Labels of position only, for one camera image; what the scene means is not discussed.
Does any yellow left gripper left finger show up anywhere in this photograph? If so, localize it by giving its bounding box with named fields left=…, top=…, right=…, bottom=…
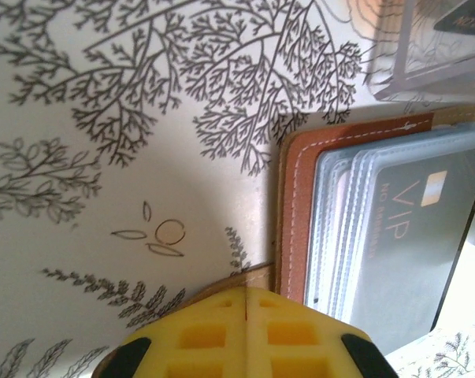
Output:
left=98, top=286, right=248, bottom=378

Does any clear acrylic card box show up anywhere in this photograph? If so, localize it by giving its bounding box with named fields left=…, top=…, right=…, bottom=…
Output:
left=365, top=0, right=475, bottom=104

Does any black VIP credit card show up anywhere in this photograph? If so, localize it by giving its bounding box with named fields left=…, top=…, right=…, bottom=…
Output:
left=354, top=155, right=475, bottom=335

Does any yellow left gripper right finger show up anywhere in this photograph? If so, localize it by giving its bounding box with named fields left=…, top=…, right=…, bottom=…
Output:
left=247, top=286, right=395, bottom=378

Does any brown leather card holder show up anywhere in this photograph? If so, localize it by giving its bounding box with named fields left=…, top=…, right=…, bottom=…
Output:
left=93, top=112, right=475, bottom=378

